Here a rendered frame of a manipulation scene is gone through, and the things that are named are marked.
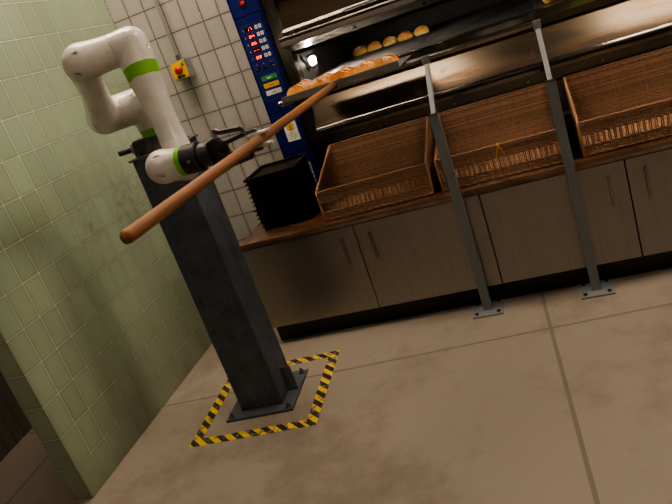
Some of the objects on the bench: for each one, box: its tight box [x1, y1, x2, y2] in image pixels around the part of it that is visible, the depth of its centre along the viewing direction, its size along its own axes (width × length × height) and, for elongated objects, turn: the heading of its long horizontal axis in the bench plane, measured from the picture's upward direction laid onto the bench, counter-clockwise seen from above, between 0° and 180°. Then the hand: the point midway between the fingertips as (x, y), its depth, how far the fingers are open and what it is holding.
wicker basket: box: [315, 116, 439, 222], centre depth 327 cm, size 49×56×28 cm
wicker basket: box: [434, 82, 563, 192], centre depth 308 cm, size 49×56×28 cm
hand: (260, 138), depth 197 cm, fingers closed on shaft, 3 cm apart
